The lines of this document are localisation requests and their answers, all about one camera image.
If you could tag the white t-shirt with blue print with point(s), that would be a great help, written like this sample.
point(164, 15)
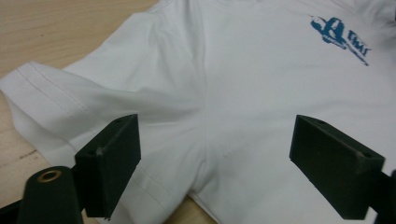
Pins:
point(243, 77)

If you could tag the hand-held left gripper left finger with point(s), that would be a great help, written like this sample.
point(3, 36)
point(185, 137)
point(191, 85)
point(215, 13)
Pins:
point(107, 168)

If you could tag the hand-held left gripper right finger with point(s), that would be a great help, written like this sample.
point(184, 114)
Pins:
point(336, 168)

